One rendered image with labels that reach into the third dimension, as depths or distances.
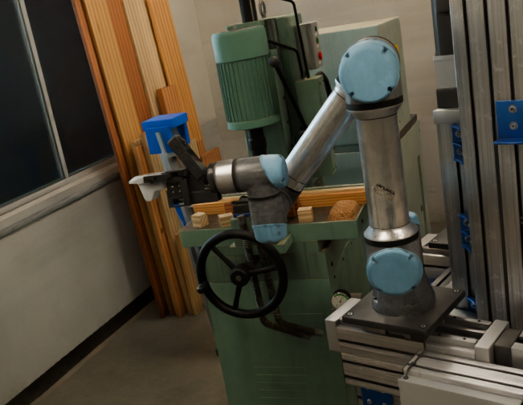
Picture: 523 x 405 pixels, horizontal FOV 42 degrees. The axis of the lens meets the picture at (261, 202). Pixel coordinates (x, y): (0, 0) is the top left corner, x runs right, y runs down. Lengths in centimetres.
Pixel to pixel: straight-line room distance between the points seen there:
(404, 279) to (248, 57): 96
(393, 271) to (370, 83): 39
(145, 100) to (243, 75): 185
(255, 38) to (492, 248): 96
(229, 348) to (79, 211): 148
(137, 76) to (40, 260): 120
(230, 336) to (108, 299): 152
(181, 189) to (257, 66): 74
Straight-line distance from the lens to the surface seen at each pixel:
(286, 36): 236
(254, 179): 145
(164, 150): 307
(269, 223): 148
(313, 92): 235
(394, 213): 143
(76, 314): 359
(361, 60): 134
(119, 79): 371
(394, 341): 169
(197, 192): 151
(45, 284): 341
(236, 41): 213
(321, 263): 215
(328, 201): 224
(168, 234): 371
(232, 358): 241
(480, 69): 158
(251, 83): 215
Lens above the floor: 156
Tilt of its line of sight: 16 degrees down
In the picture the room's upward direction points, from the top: 10 degrees counter-clockwise
